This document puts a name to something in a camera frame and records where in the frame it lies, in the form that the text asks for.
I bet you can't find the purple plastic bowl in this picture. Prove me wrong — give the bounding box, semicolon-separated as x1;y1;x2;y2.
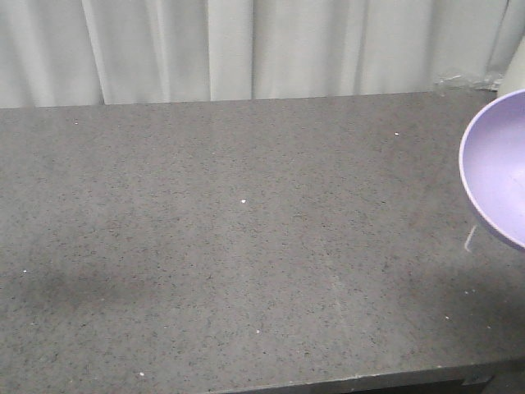
458;89;524;250

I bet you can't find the white curtain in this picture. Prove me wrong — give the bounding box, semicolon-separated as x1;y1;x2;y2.
1;1;524;108

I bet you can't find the white kitchen appliance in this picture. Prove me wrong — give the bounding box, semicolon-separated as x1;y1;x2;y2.
497;38;525;97

